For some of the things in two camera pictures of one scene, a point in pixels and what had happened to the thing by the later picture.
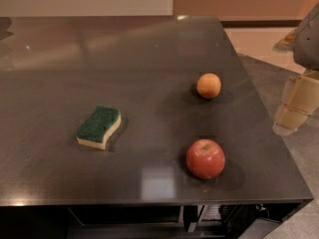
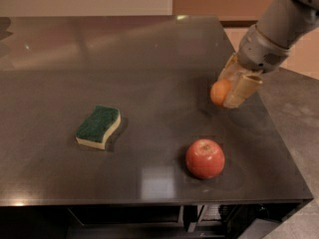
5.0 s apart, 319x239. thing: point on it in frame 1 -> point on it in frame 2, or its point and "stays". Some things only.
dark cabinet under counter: [147, 221] stays
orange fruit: [208, 85] -> [219, 91]
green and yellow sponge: [95, 129] stays
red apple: [205, 158] stays
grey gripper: [308, 45] -> [260, 52]
